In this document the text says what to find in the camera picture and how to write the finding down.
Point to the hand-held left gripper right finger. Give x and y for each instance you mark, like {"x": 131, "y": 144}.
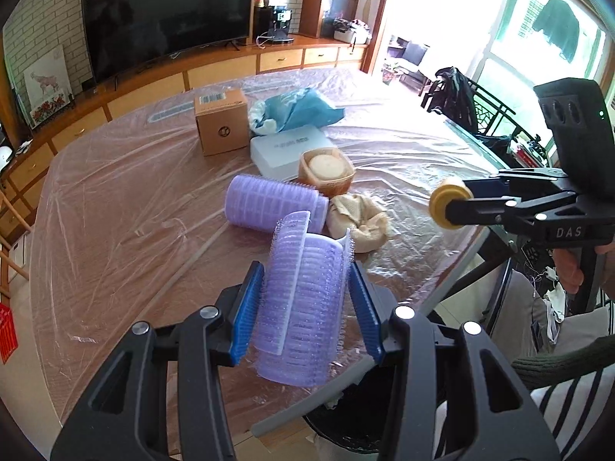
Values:
{"x": 367, "y": 317}

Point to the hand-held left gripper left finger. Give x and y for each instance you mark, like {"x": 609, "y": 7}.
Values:
{"x": 247, "y": 312}

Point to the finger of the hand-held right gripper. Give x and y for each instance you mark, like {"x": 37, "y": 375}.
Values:
{"x": 528, "y": 182}
{"x": 480, "y": 212}

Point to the yellow tape roll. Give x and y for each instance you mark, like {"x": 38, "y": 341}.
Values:
{"x": 439, "y": 206}

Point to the purple bristly hair roller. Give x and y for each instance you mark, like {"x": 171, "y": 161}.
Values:
{"x": 269, "y": 201}
{"x": 302, "y": 307}

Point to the black trash bin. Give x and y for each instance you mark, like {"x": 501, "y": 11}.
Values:
{"x": 350, "y": 422}

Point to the white plastic box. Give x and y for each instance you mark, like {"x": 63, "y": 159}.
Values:
{"x": 283, "y": 146}

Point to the blue plastic bag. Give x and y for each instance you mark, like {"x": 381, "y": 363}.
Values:
{"x": 302, "y": 110}

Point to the person's green-sleeved right forearm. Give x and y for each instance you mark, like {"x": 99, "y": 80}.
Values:
{"x": 567, "y": 360}

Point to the person's right hand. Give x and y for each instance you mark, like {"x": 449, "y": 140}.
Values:
{"x": 569, "y": 269}

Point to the crumpled beige paper towel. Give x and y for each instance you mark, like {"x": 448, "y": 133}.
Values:
{"x": 360, "y": 221}

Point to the hanging dark garment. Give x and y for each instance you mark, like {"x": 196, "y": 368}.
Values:
{"x": 557, "y": 24}

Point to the black chair with dark clothes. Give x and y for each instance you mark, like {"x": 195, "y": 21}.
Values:
{"x": 451, "y": 96}

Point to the brown cardboard box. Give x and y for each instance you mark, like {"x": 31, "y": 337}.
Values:
{"x": 223, "y": 127}

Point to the grey strip under plastic cover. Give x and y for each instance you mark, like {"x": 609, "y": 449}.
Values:
{"x": 170, "y": 114}

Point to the white basket with clutter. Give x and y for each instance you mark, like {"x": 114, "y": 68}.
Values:
{"x": 350, "y": 31}

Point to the person's striped shirt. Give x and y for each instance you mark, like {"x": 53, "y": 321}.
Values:
{"x": 581, "y": 418}

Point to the red paper bag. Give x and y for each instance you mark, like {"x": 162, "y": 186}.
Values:
{"x": 7, "y": 331}

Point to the long wooden cabinet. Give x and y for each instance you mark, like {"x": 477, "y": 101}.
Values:
{"x": 144, "y": 91}

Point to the black coffee machine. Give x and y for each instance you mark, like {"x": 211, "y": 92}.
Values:
{"x": 278, "y": 19}

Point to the framed animal painting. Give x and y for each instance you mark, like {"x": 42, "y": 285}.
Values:
{"x": 48, "y": 86}

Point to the black flat-screen television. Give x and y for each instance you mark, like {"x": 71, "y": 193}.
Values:
{"x": 168, "y": 14}

